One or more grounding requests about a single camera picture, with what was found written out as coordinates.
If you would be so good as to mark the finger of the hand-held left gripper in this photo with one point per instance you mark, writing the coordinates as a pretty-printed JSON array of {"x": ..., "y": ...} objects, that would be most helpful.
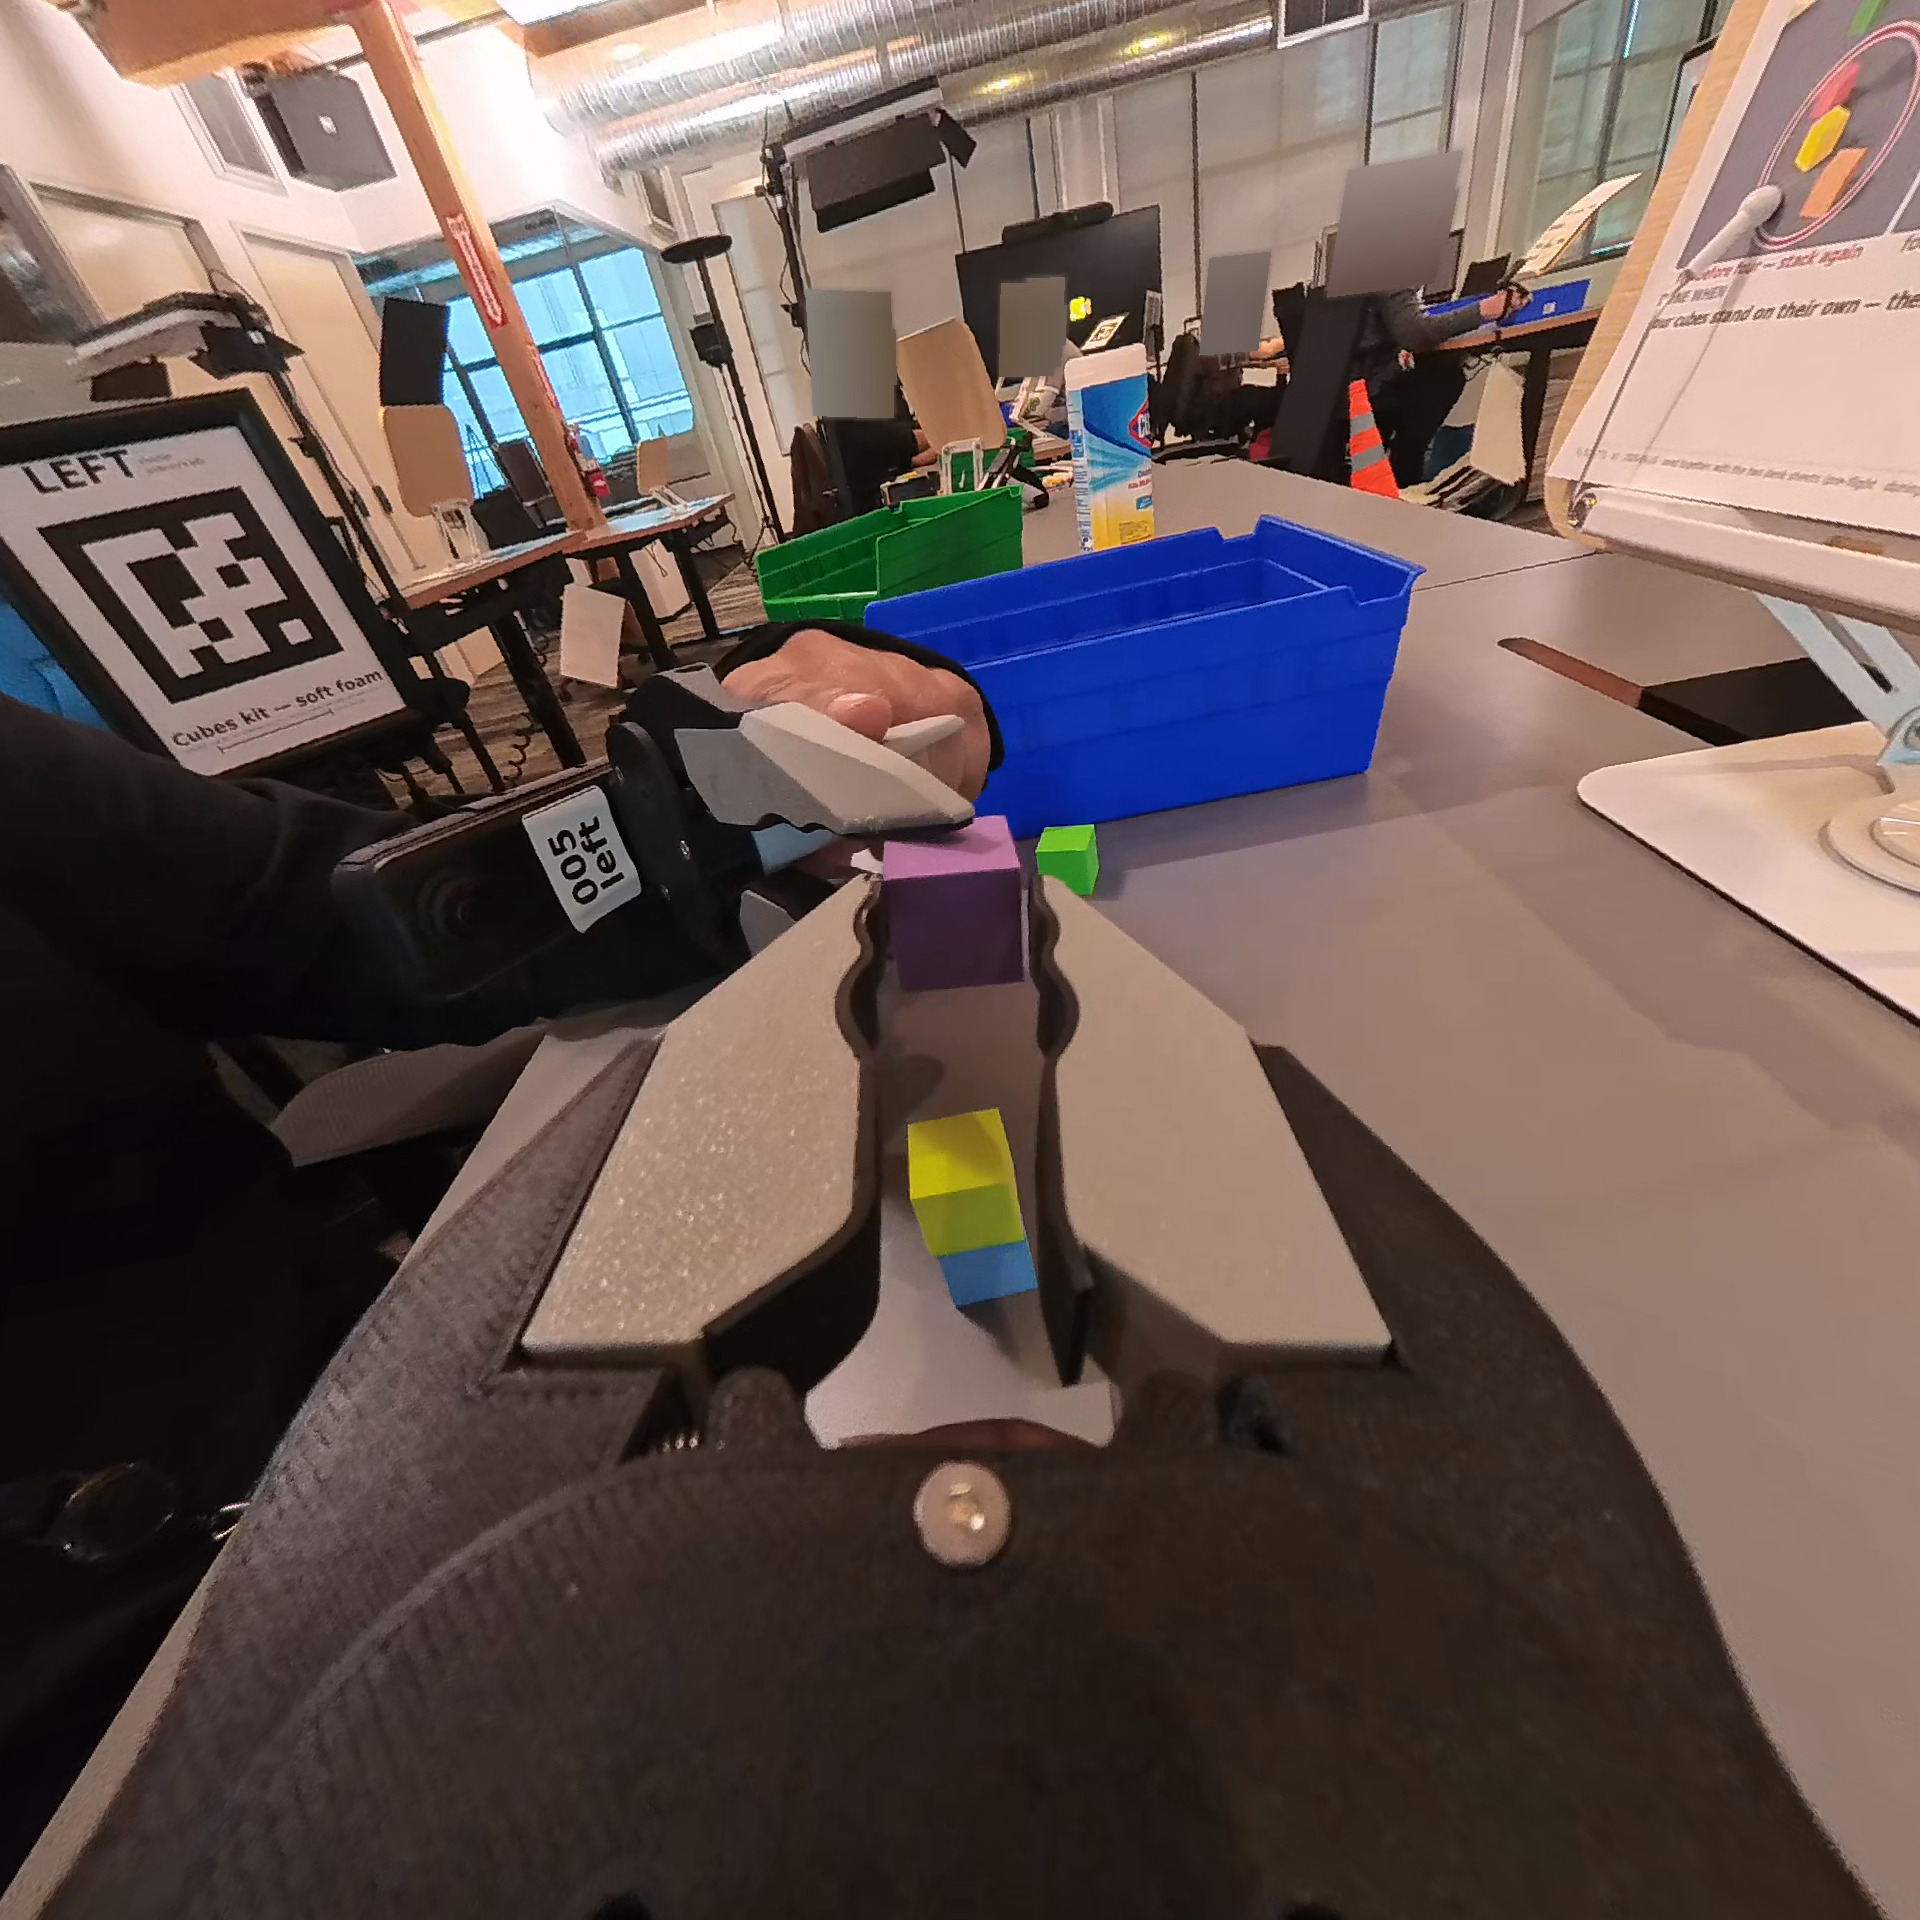
[
  {"x": 787, "y": 915},
  {"x": 811, "y": 772}
]

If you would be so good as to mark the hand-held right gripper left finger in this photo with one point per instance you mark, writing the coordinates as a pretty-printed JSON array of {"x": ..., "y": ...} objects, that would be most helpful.
[{"x": 721, "y": 1171}]

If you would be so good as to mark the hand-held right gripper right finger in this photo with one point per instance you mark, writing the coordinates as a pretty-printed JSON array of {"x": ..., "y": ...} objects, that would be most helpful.
[{"x": 1200, "y": 1185}]

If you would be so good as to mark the purple foam cube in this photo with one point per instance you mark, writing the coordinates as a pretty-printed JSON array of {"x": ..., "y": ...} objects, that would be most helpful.
[{"x": 960, "y": 915}]

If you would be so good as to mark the yellow foam cube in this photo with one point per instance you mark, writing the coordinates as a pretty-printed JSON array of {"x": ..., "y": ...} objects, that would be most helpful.
[{"x": 960, "y": 1185}]

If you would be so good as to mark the person's left forearm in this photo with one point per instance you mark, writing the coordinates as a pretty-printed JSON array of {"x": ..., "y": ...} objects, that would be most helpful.
[{"x": 180, "y": 870}]

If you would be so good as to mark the light blue foam cube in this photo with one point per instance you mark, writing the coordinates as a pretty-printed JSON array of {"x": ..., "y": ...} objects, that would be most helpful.
[{"x": 990, "y": 1275}]

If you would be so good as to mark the green foam cube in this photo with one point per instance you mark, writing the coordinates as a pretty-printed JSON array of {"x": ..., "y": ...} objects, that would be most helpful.
[{"x": 1069, "y": 862}]

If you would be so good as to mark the person's left hand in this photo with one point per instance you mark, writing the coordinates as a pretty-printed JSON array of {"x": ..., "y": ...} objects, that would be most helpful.
[{"x": 885, "y": 683}]

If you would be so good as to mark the grey chair armrest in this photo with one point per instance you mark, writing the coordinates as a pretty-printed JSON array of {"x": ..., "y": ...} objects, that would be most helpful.
[{"x": 450, "y": 1095}]

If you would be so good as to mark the green plastic bin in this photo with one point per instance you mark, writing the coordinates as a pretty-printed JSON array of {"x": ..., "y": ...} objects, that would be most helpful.
[{"x": 840, "y": 577}]

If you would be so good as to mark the wooden background desk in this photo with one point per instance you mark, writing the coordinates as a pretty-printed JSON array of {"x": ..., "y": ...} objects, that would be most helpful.
[{"x": 647, "y": 517}]

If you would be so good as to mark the blue plastic bin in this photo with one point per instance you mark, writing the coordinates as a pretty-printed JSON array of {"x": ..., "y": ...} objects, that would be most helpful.
[{"x": 1200, "y": 704}]

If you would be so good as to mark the tan chair back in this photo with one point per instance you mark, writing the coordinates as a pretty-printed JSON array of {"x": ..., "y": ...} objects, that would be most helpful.
[
  {"x": 952, "y": 383},
  {"x": 425, "y": 458}
]

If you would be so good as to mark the white wipes canister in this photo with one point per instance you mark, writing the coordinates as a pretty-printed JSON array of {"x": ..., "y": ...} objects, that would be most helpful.
[{"x": 1110, "y": 464}]

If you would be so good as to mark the black framed marker sign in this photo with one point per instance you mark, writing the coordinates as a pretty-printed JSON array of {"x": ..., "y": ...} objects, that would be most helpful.
[{"x": 211, "y": 586}]

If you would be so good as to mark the blue fabric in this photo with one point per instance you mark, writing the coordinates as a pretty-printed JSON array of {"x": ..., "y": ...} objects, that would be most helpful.
[{"x": 23, "y": 660}]

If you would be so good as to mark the black studio light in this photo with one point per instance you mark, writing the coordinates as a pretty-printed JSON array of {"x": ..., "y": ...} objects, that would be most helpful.
[{"x": 878, "y": 165}]

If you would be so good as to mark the white document stand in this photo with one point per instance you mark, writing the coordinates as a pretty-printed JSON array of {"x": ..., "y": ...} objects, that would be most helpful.
[{"x": 1725, "y": 839}]

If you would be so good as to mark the black office chair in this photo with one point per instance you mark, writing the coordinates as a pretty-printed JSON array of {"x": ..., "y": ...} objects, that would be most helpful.
[{"x": 1321, "y": 389}]

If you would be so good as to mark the orange traffic cone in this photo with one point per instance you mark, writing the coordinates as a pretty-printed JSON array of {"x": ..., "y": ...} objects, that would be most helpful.
[{"x": 1369, "y": 451}]

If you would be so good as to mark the black light on tripod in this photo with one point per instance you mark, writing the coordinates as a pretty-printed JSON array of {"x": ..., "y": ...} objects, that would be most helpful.
[{"x": 180, "y": 337}]

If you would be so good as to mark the black ceiling box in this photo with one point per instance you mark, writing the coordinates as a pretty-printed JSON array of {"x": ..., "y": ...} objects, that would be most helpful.
[{"x": 330, "y": 127}]

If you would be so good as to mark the printed instruction sheet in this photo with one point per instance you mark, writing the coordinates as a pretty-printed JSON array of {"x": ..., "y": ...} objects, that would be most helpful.
[{"x": 1771, "y": 375}]

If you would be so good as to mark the black wall panel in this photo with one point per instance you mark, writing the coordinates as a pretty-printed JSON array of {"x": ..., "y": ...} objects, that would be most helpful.
[{"x": 412, "y": 352}]

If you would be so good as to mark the wooden post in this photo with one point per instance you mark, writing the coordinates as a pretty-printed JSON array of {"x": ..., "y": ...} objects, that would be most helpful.
[{"x": 479, "y": 285}]

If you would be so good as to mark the black wall screen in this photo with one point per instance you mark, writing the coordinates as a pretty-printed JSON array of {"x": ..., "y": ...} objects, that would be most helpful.
[{"x": 1110, "y": 255}]

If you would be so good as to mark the silver ventilation duct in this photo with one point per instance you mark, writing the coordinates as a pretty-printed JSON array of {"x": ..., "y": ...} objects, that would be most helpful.
[{"x": 901, "y": 45}]

